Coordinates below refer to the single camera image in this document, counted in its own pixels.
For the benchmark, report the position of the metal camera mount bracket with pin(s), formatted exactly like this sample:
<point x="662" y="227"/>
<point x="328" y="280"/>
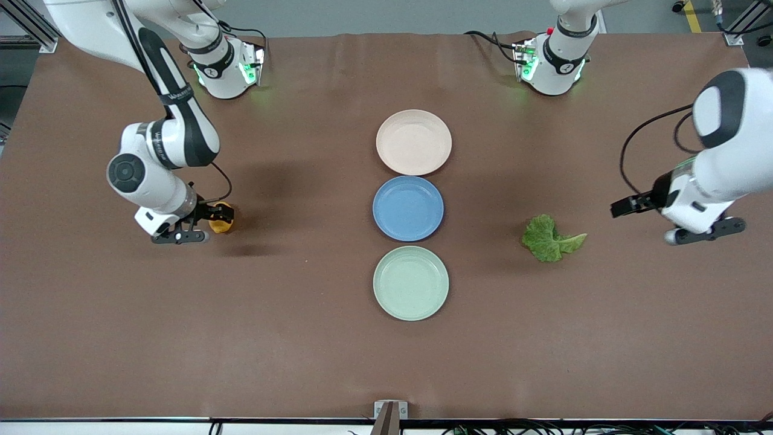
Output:
<point x="380" y="409"/>

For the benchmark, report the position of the yellow lemon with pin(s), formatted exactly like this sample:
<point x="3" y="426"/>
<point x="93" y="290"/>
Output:
<point x="220" y="228"/>

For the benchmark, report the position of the green lettuce leaf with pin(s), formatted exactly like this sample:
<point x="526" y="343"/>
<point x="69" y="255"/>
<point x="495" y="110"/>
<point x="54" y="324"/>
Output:
<point x="543" y="241"/>

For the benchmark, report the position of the green round plate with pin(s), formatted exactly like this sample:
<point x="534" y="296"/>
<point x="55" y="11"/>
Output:
<point x="410" y="284"/>

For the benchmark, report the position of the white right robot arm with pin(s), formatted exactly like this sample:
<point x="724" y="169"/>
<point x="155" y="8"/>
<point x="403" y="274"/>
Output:
<point x="157" y="181"/>

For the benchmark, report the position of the aluminium frame extrusion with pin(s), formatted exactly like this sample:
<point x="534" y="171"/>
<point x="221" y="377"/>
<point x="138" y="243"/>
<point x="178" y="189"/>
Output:
<point x="740" y="30"/>
<point x="42" y="39"/>

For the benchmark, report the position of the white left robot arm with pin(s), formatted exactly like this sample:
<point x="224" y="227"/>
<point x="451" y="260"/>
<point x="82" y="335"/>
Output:
<point x="746" y="121"/>

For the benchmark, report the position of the black caster wheel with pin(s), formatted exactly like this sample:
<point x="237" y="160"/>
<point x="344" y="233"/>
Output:
<point x="764" y="41"/>
<point x="679" y="6"/>

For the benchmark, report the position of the brown table mat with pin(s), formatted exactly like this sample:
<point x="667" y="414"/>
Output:
<point x="181" y="302"/>

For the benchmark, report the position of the white table edge rail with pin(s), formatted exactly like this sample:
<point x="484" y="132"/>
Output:
<point x="121" y="429"/>

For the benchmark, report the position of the blue round plate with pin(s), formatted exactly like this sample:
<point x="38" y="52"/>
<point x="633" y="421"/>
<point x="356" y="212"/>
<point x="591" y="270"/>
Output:
<point x="407" y="208"/>

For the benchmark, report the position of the pink round plate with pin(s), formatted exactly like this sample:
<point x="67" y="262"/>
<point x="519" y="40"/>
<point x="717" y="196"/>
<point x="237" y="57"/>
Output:
<point x="413" y="142"/>

